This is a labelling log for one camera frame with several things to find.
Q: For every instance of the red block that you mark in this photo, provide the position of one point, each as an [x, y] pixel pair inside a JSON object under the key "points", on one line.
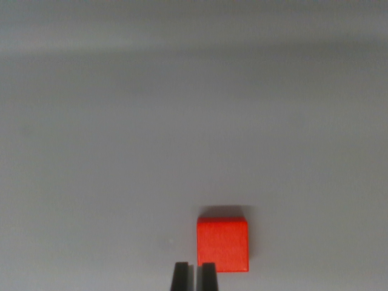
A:
{"points": [[222, 242]]}

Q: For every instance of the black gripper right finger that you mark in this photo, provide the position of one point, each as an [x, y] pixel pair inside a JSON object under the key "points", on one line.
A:
{"points": [[209, 277]]}

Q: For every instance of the white plastic tray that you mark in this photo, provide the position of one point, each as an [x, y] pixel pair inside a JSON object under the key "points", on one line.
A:
{"points": [[121, 151]]}

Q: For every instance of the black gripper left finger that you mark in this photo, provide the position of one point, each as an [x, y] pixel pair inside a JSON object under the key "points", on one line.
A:
{"points": [[181, 277]]}

